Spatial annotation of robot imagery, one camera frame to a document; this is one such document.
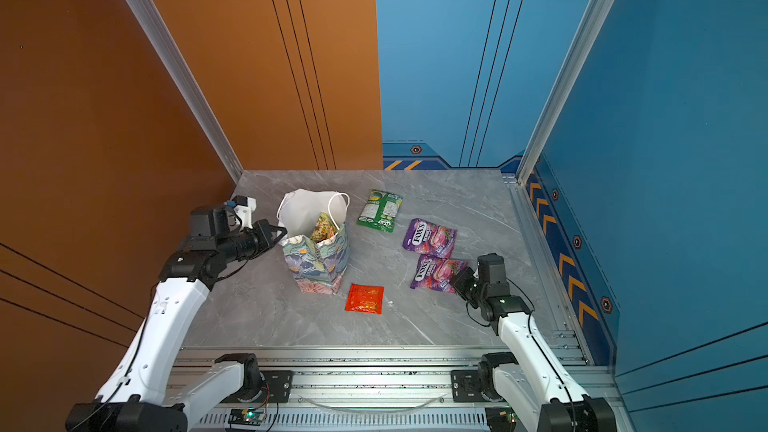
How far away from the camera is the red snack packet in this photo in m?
0.87

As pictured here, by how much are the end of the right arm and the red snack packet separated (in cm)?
26

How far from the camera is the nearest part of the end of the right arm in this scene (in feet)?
1.97
